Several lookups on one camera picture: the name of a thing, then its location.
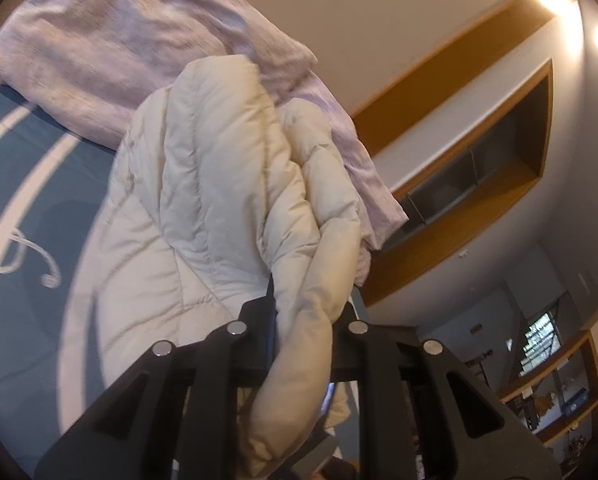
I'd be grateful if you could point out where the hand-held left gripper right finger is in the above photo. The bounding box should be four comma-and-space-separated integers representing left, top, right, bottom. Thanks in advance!
329, 300, 562, 480

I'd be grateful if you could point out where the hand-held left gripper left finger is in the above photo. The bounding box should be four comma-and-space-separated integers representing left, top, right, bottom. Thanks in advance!
34, 275, 280, 480

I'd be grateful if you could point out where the beige puffer jacket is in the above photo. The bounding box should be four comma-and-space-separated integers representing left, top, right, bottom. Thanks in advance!
58, 54, 365, 478

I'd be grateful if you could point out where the window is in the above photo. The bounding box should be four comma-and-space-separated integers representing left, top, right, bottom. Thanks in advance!
516, 310, 562, 376

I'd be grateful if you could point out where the wooden shelving unit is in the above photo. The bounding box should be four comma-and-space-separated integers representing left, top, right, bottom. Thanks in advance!
499, 330, 598, 443

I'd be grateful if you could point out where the wooden wall niche shelf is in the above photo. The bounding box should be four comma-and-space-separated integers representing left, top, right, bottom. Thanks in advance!
364, 57, 555, 306

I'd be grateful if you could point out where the wooden wall trim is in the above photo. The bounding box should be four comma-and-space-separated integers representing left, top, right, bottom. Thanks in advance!
350, 0, 580, 137

